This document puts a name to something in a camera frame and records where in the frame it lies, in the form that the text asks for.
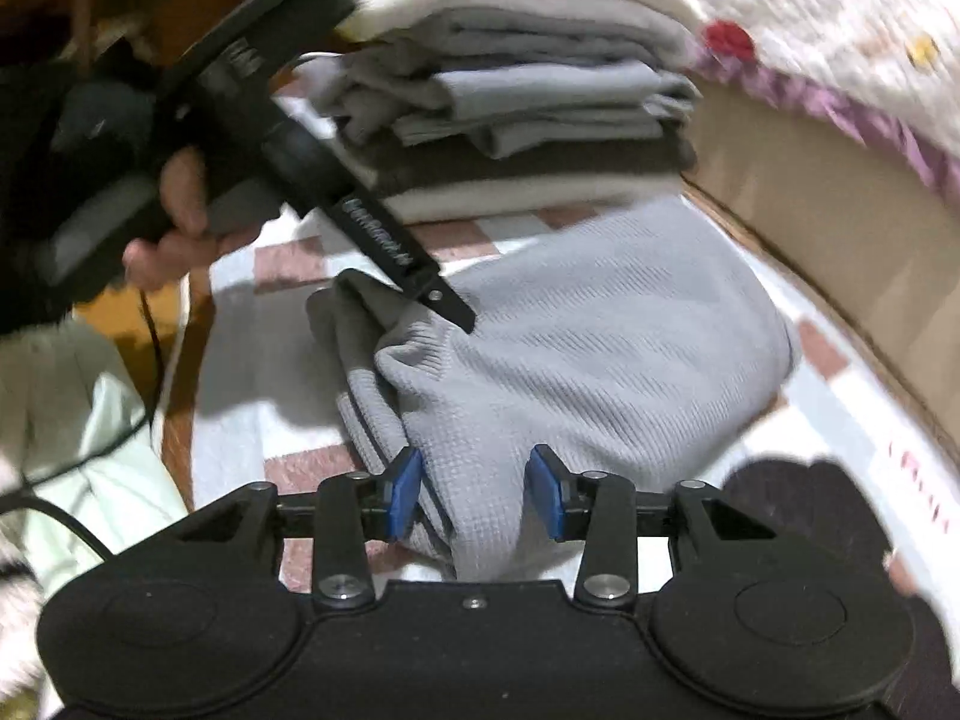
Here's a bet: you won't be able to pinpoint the light grey folded garment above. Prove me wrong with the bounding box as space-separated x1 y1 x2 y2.
307 52 702 125

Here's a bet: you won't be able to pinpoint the dark grey folded garment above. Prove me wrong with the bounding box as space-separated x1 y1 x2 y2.
349 131 698 192

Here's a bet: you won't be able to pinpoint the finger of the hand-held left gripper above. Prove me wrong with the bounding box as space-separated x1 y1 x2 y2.
326 180 479 335

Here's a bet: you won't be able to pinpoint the checkered round rug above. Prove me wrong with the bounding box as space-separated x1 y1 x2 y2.
161 187 960 720

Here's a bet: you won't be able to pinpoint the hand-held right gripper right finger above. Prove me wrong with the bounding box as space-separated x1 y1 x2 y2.
525 445 777 610

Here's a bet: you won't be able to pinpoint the person's light green pants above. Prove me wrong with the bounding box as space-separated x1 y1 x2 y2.
0 322 188 571

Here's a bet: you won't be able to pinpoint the white fuzzy cloth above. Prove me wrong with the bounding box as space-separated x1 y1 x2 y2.
0 457 46 720

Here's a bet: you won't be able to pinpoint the black cable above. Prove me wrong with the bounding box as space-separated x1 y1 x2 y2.
22 286 166 485
0 491 115 560

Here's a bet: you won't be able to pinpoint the beige bed base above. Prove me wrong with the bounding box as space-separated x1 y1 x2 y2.
679 79 960 458

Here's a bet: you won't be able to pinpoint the person's left hand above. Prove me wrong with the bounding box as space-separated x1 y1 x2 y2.
122 148 260 292

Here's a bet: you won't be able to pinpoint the grey waffle knit garment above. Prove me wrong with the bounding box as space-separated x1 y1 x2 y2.
306 195 797 582

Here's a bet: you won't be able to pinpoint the floral quilted bedspread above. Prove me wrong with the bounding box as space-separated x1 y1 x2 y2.
675 0 960 158

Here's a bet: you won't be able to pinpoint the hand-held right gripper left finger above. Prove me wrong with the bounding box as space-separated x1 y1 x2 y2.
176 448 423 611

